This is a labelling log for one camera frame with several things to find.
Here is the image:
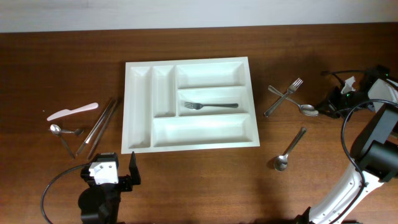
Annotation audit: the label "white plastic cutlery tray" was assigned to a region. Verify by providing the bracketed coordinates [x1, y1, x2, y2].
[121, 57, 260, 154]

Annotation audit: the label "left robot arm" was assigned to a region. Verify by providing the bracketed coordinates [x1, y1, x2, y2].
[78, 152, 141, 223]

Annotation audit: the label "steel fork in tray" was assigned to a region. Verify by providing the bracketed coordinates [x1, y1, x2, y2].
[183, 101, 239, 110]

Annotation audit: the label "long steel tongs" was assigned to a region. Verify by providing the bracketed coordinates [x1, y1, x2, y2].
[76, 98, 119, 159]

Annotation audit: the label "steel spoon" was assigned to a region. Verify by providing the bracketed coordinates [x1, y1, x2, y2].
[268, 85, 319, 116]
[274, 127, 307, 172]

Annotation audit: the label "small steel teaspoon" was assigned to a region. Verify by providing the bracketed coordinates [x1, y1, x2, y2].
[50, 124, 75, 159]

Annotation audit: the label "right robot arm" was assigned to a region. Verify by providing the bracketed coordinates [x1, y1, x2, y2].
[294, 65, 397, 223]

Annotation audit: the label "small dark steel fork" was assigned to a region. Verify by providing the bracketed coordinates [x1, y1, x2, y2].
[61, 128, 84, 136]

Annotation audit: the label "pink plastic knife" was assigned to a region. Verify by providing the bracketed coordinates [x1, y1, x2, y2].
[47, 103, 99, 121]

